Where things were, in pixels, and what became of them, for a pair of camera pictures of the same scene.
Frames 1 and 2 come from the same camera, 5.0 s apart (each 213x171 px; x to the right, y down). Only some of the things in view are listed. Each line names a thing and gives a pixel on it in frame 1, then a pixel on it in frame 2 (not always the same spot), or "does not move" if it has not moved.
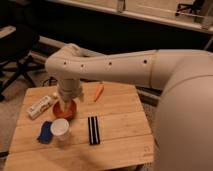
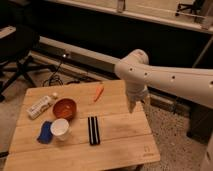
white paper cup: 59,128 does not move
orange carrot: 99,90 does not move
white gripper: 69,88 to 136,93
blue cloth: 46,135 does not move
